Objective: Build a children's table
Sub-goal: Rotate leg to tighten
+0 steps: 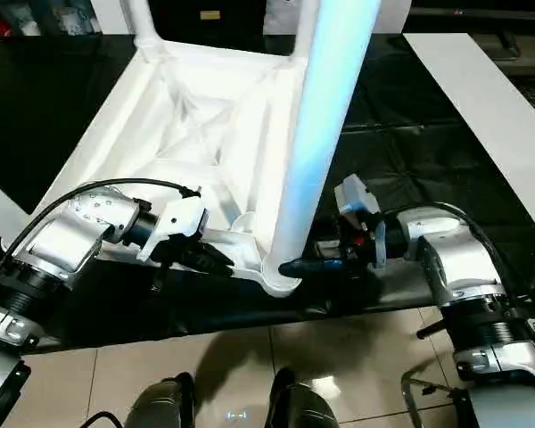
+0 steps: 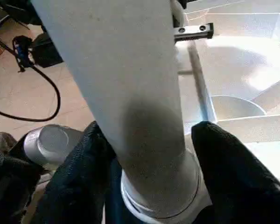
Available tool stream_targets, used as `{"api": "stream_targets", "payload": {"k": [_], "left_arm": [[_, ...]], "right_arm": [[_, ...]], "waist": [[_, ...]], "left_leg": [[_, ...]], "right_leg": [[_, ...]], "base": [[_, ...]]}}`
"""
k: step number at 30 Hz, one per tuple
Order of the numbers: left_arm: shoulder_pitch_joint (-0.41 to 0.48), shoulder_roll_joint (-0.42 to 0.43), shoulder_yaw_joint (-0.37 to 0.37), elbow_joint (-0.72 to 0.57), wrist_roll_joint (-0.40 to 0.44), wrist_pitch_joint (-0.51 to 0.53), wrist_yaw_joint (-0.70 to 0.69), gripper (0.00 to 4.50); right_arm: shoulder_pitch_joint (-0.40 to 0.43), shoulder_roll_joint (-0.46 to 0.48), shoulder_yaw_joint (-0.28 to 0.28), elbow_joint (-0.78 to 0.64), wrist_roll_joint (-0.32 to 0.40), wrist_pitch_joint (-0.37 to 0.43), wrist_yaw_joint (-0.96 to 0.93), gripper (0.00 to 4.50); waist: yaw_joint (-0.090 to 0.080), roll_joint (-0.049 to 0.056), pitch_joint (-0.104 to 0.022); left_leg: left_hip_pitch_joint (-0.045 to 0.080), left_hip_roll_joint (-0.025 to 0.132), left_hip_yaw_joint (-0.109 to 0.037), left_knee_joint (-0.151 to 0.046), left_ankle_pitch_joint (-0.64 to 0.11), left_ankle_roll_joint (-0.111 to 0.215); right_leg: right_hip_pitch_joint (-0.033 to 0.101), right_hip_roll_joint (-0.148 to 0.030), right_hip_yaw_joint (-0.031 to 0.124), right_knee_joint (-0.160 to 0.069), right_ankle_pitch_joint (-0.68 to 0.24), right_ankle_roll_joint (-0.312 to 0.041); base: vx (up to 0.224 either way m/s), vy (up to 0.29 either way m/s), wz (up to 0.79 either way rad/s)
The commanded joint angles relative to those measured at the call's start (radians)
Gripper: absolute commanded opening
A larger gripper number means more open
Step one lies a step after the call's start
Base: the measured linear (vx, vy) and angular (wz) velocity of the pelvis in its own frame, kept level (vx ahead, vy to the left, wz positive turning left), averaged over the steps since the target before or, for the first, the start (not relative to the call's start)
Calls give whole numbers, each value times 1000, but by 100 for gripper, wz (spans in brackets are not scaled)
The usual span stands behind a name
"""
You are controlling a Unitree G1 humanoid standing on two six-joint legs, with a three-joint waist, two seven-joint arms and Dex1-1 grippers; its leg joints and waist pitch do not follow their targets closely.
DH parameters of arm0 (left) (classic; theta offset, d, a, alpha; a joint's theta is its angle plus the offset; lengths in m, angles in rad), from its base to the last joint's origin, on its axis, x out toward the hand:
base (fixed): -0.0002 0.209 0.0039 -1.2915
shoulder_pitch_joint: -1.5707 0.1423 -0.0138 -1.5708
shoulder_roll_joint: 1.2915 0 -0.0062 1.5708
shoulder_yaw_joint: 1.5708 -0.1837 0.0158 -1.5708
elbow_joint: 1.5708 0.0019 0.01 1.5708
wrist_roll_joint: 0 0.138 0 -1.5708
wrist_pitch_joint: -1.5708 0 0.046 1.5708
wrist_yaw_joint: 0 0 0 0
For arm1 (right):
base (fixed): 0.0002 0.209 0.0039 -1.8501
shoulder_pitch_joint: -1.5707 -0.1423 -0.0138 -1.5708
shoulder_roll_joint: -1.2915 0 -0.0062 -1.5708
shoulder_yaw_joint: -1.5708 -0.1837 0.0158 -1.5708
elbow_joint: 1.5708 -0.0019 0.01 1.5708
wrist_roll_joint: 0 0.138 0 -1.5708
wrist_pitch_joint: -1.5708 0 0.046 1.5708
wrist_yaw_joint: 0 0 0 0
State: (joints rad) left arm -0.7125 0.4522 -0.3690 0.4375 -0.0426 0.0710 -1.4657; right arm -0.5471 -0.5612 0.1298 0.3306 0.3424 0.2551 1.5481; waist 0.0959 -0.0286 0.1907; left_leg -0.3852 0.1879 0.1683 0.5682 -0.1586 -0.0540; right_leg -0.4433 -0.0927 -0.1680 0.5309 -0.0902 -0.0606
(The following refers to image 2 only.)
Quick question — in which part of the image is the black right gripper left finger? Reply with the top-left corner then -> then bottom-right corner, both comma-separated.
25,120 -> 118,224

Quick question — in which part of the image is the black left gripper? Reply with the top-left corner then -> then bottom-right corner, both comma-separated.
173,22 -> 215,43

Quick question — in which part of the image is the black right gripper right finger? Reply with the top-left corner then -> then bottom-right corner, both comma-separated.
190,120 -> 280,224

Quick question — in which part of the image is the white plastic table top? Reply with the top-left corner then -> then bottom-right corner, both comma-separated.
102,0 -> 280,224

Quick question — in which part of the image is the white plastic table leg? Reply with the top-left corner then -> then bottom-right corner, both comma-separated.
29,0 -> 202,219

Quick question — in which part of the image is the black rectangular box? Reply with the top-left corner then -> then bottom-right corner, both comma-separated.
31,32 -> 65,69

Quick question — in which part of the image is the black floor cable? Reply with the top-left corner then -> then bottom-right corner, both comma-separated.
0,64 -> 62,122

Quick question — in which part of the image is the black and blue cable clip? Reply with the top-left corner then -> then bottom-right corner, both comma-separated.
12,35 -> 35,73

